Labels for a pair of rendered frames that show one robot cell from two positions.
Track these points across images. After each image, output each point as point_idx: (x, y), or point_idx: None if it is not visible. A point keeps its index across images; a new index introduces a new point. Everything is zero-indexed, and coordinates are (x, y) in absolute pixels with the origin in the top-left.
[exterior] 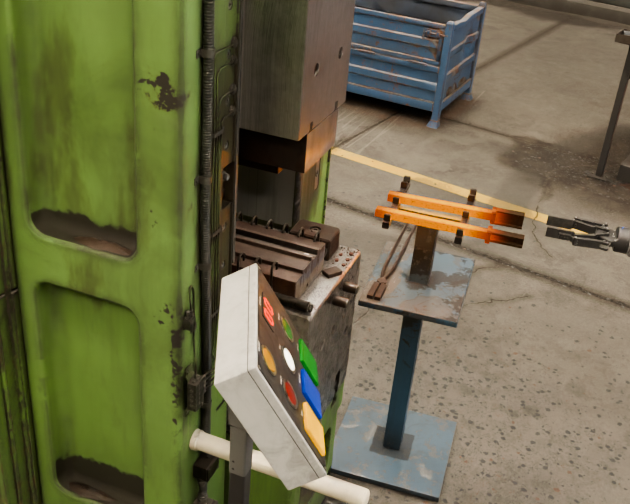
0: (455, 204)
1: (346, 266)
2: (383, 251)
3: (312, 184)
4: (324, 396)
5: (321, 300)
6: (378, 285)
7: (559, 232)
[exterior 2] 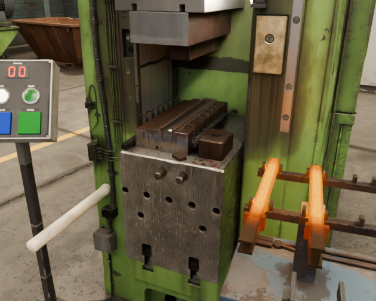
0: (317, 200)
1: (192, 163)
2: (346, 251)
3: (274, 122)
4: (166, 252)
5: (141, 154)
6: (267, 240)
7: (290, 289)
